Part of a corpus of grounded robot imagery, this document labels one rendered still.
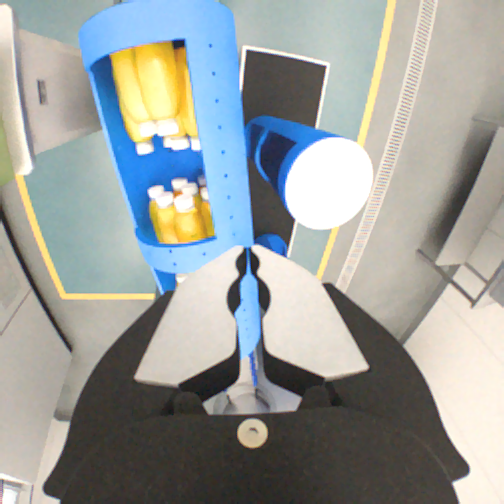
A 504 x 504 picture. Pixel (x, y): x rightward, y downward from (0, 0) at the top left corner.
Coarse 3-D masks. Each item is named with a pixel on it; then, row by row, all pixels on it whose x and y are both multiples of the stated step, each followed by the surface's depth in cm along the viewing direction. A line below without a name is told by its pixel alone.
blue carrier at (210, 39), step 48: (144, 0) 22; (192, 0) 24; (96, 48) 26; (192, 48) 28; (96, 96) 37; (240, 96) 41; (240, 144) 43; (144, 192) 57; (240, 192) 47; (144, 240) 48; (240, 240) 51; (240, 288) 58; (240, 336) 66
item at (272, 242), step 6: (264, 234) 175; (270, 234) 174; (258, 240) 172; (264, 240) 169; (270, 240) 179; (276, 240) 180; (282, 240) 176; (264, 246) 163; (270, 246) 161; (276, 246) 183; (282, 246) 184; (276, 252) 186; (282, 252) 187; (288, 258) 177
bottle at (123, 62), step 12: (132, 48) 32; (120, 60) 33; (132, 60) 33; (120, 72) 34; (132, 72) 34; (120, 84) 35; (132, 84) 35; (132, 96) 37; (132, 108) 38; (144, 108) 39; (144, 120) 40
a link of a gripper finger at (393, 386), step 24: (336, 288) 9; (360, 312) 7; (360, 336) 7; (384, 336) 6; (384, 360) 6; (408, 360) 6; (336, 384) 5; (360, 384) 5; (384, 384) 5; (408, 384) 5; (360, 408) 5; (384, 408) 5; (408, 408) 4; (432, 408) 4; (432, 432) 4; (456, 456) 3; (456, 480) 3
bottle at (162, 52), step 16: (144, 48) 30; (160, 48) 30; (144, 64) 31; (160, 64) 32; (144, 80) 33; (160, 80) 33; (176, 80) 35; (144, 96) 34; (160, 96) 34; (176, 96) 36; (160, 112) 36; (176, 112) 38
